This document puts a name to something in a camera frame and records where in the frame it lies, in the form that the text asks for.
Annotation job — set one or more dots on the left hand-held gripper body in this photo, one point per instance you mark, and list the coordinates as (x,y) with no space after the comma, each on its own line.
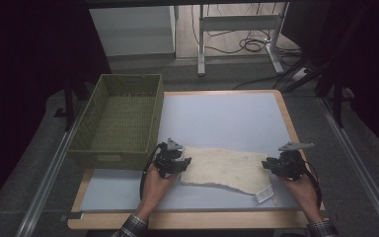
(166,161)

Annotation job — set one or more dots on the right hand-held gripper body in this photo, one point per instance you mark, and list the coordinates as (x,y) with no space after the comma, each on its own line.
(291,163)

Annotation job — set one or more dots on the cream knitted cloth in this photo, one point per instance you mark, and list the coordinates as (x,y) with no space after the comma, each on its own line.
(225,169)

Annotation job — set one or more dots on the person's right hand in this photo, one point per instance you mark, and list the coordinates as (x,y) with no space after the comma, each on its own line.
(301,194)

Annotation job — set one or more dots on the person's left hand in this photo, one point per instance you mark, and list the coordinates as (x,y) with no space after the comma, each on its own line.
(156,192)

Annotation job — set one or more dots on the green plastic basket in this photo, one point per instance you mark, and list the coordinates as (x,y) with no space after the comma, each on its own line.
(121,131)

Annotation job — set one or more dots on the black stand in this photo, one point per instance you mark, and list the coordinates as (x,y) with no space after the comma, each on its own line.
(338,105)
(68,105)

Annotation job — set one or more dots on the white power strip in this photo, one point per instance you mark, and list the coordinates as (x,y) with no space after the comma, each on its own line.
(300,74)

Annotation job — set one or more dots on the white cabinet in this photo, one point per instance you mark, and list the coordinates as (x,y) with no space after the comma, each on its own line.
(135,29)

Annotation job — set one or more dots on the metal floor rail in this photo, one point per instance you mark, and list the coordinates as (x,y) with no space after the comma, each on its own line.
(358,164)
(49,177)

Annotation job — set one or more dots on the grey metal desk frame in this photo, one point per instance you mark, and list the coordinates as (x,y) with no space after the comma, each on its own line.
(240,22)

